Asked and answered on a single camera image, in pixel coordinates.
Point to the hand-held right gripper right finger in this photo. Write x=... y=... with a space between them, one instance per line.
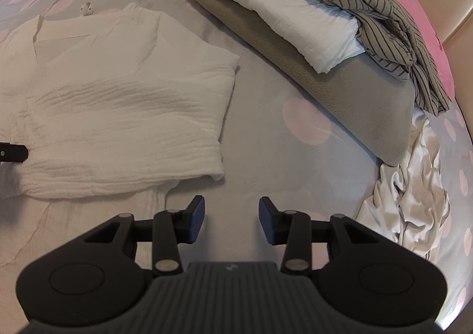
x=266 y=221

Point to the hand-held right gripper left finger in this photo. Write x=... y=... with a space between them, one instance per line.
x=196 y=219

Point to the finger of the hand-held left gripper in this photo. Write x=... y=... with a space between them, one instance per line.
x=13 y=152

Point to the white crinkled garment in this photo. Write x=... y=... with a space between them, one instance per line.
x=129 y=104

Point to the grey pink-dotted bed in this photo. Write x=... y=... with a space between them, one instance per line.
x=258 y=79

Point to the white satin cloth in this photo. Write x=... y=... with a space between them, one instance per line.
x=406 y=189

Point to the taupe fleece blanket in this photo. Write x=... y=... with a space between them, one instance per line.
x=369 y=104

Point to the small white garment tag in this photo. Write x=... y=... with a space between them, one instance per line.
x=85 y=8

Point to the white folded garment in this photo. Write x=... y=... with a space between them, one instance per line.
x=288 y=12

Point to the brown striped garment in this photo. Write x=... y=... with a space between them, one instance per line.
x=388 y=23

